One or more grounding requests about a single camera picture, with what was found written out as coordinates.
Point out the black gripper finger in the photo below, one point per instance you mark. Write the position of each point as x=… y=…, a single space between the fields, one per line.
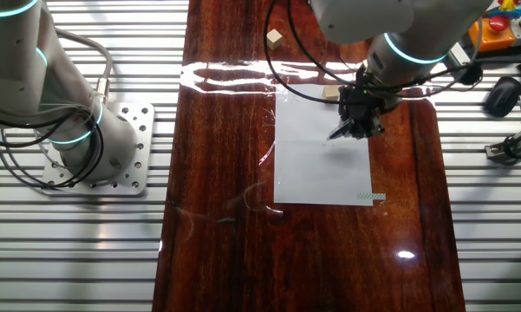
x=347 y=120
x=370 y=128

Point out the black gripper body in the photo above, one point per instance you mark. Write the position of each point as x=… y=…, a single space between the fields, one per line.
x=368 y=102

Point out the green patterned tape strip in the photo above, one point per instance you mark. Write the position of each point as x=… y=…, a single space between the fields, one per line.
x=370 y=196

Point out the wooden cube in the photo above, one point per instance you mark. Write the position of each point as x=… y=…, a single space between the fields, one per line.
x=274 y=39
x=330 y=92

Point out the white paper sheet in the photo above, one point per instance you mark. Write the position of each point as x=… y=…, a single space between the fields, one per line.
x=321 y=173

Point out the orange emergency stop box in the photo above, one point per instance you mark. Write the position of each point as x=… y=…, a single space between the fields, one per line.
x=485 y=41

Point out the black computer mouse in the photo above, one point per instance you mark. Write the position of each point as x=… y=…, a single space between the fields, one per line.
x=503 y=97

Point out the yellow and blue toy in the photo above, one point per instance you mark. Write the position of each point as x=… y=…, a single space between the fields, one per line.
x=507 y=5

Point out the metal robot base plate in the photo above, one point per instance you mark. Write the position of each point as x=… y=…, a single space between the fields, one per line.
x=141 y=173

